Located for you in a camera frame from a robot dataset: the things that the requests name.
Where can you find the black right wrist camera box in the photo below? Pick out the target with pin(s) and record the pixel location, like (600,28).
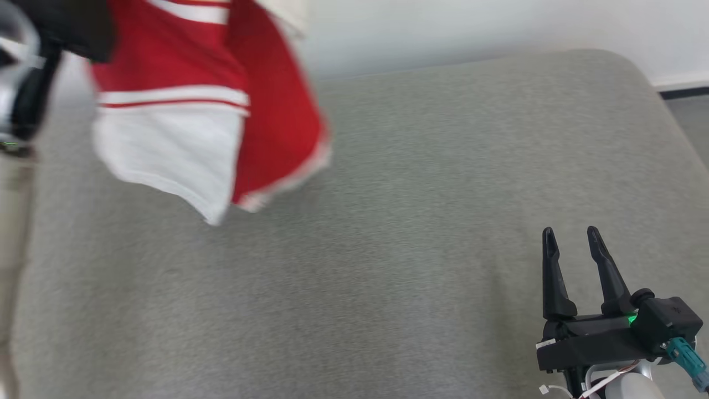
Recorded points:
(667,321)

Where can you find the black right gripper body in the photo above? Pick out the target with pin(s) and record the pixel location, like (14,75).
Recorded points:
(587,343)

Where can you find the black baseboard strip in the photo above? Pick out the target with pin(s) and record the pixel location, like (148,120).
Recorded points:
(687,92)

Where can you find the grey fabric sofa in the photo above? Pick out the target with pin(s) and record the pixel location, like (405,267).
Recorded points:
(388,249)

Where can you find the red white basketball jersey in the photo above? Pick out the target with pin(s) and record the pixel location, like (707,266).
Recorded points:
(166,61)

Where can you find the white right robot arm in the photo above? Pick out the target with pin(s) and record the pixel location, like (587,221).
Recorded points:
(631,388)

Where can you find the teal right camera connector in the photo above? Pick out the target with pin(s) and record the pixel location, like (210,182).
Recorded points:
(687,357)

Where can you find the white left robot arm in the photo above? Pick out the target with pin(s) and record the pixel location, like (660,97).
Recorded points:
(14,221)

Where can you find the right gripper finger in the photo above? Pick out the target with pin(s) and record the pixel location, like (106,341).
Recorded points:
(612,282)
(554,282)

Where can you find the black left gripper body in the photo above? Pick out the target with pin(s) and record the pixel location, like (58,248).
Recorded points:
(72,25)

